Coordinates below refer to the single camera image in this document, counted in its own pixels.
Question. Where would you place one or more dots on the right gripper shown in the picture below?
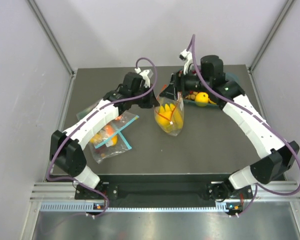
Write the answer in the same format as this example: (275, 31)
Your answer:
(178, 82)

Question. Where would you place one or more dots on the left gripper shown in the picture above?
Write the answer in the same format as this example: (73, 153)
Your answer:
(151, 101)

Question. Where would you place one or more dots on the red zip bag with fruit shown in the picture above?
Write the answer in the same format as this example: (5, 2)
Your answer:
(179, 103)

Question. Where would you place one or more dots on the fake banana bunch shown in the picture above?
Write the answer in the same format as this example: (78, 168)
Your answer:
(176, 121)

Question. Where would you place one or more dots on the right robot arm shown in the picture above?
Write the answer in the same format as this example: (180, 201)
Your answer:
(276, 154)

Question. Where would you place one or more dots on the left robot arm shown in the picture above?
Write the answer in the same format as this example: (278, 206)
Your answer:
(66, 147)

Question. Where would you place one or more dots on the fake longan cluster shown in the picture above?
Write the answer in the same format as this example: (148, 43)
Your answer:
(191, 96)

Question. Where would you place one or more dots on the upper blue zip bag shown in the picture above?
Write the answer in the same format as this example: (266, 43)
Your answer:
(122, 120)

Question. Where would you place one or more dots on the blue zip bag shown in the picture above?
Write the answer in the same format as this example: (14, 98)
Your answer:
(104, 146)
(122, 120)

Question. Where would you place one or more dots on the fake yellow lemon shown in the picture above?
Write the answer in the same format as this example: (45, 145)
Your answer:
(201, 99)

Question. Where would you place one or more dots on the lower blue zip bag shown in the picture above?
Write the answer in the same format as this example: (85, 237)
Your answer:
(104, 146)

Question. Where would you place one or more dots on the teal plastic fruit basket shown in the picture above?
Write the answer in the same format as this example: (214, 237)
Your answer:
(229, 77)

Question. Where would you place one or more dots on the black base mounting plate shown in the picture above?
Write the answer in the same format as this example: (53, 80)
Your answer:
(208, 187)

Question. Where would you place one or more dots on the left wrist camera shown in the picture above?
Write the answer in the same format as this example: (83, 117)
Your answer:
(146, 75)

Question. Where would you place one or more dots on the grey slotted cable duct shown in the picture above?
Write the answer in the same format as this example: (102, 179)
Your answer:
(98, 207)

